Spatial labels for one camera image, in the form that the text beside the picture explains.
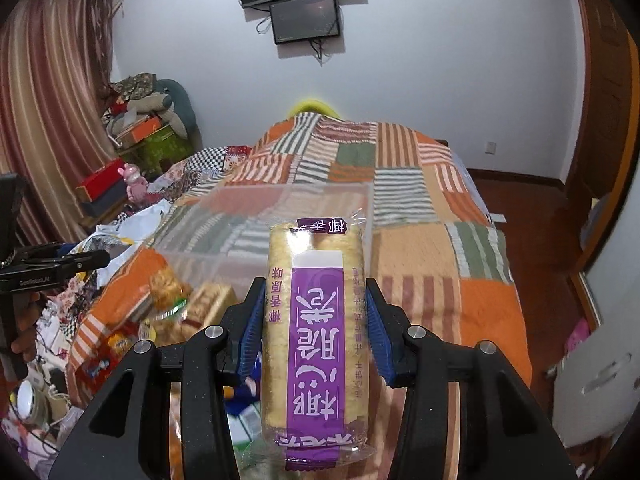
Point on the small wall monitor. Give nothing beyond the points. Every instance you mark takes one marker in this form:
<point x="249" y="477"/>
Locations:
<point x="304" y="20"/>

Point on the red gift box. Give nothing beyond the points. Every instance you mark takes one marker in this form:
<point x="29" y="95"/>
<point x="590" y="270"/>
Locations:
<point x="100" y="181"/>

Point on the purple label wafer roll pack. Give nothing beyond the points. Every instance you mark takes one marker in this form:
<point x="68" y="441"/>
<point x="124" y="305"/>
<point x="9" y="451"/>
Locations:
<point x="315" y="369"/>

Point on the brown wooden door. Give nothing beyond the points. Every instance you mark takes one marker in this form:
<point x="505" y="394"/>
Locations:
<point x="605" y="153"/>

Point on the striped red beige curtain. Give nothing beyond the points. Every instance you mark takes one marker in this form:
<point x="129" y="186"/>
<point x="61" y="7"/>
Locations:
<point x="56" y="63"/>

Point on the grey plush toy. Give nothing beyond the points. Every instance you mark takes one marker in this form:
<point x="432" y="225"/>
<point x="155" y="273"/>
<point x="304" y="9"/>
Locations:
<point x="169" y="102"/>

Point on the white plastic bag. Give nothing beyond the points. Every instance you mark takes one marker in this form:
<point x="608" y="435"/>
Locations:
<point x="121" y="239"/>

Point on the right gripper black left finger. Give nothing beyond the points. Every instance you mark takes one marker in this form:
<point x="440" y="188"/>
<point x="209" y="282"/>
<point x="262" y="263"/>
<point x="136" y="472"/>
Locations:
<point x="124" y="431"/>

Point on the person's left hand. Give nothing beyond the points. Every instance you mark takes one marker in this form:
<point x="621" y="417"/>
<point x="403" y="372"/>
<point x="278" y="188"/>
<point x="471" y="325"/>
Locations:
<point x="24" y="344"/>

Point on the clear plastic storage bin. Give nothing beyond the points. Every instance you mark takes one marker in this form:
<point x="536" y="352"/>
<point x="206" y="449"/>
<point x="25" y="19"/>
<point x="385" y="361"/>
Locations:
<point x="237" y="233"/>

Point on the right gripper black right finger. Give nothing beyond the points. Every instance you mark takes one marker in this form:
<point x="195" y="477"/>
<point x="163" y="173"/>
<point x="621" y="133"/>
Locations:
<point x="465" y="406"/>

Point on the wall power socket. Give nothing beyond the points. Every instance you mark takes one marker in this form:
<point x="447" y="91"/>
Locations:
<point x="491" y="148"/>

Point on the green patterned box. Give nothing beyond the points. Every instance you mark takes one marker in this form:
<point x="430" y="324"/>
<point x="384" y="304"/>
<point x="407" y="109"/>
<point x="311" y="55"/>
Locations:
<point x="155" y="154"/>

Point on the pink plush toy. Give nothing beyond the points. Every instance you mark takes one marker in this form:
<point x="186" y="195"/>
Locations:
<point x="136" y="184"/>

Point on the golden cracker snack pack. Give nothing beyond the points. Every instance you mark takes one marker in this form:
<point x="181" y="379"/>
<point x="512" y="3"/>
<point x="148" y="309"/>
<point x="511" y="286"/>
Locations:
<point x="206" y="305"/>

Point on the patchwork striped bed quilt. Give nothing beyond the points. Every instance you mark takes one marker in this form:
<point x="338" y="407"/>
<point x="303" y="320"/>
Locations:
<point x="426" y="234"/>

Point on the yellow green object behind bed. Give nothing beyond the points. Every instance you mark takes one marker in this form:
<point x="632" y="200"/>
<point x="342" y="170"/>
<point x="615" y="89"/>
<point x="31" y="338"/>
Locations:
<point x="313" y="106"/>

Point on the white cabinet with handle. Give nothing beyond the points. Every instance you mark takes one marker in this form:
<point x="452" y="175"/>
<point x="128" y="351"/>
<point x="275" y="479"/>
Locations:
<point x="596" y="389"/>

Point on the orange box on pile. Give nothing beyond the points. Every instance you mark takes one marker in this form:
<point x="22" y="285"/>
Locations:
<point x="138" y="131"/>

